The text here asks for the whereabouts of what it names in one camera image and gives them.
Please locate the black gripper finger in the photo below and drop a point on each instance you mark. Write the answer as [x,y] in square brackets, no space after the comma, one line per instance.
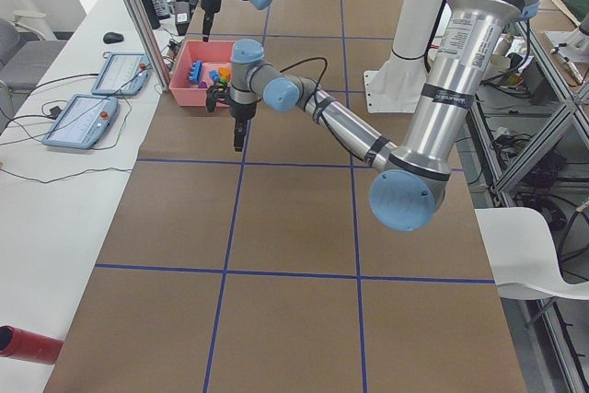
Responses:
[207,25]
[240,132]

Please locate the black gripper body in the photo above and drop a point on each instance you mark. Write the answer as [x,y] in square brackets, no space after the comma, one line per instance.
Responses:
[210,5]
[239,111]

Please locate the orange block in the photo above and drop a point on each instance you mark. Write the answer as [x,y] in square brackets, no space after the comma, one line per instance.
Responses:
[224,72]

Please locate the small blue block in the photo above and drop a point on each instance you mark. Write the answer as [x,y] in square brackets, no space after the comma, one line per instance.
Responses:
[214,76]

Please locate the long blue four-stud block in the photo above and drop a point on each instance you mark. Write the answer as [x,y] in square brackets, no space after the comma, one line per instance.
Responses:
[195,73]

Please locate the pink plastic box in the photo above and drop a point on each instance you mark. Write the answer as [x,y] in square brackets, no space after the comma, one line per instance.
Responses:
[213,54]

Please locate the far blue teach pendant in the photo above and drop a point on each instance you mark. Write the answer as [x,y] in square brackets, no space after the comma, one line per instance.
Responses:
[123,73]

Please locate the blue teach pendant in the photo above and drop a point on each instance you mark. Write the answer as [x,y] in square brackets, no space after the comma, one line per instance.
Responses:
[123,73]
[82,122]

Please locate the black computer mouse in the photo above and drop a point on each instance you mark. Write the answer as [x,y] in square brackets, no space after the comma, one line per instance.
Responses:
[112,37]

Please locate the near blue teach pendant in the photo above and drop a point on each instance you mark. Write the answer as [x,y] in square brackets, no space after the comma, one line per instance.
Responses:
[82,122]

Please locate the white curved chair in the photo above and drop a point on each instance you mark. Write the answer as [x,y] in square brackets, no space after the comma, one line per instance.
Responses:
[522,255]

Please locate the red cylinder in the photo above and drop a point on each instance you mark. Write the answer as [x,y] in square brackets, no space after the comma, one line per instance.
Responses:
[28,346]

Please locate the aluminium frame post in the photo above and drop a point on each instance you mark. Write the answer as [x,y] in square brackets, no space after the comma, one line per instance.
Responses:
[147,37]

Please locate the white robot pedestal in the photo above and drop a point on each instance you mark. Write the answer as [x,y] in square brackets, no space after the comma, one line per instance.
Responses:
[396,86]

